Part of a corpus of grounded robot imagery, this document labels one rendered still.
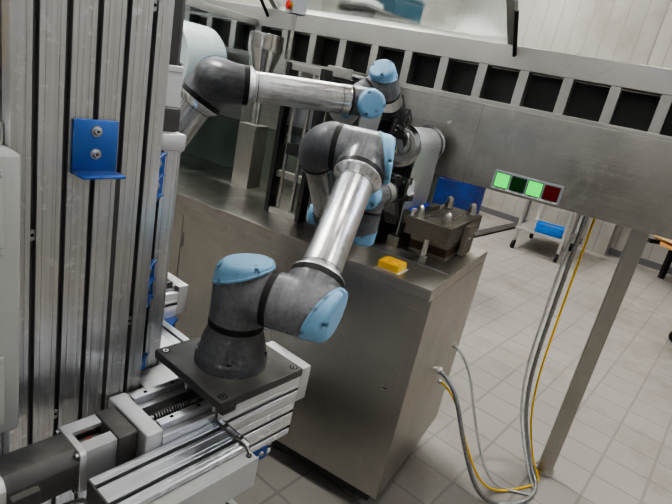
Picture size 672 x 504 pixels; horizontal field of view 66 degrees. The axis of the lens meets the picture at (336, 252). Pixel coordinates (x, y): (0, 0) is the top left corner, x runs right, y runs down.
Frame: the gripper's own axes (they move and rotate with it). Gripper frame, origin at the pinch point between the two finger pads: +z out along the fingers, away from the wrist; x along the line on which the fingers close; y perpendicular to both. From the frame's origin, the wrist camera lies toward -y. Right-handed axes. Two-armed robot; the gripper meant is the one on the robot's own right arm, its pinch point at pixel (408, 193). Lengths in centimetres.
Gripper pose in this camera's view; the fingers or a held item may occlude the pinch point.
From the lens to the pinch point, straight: 184.5
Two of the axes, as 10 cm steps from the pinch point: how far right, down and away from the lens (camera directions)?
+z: 5.0, -1.8, 8.5
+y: 2.0, -9.3, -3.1
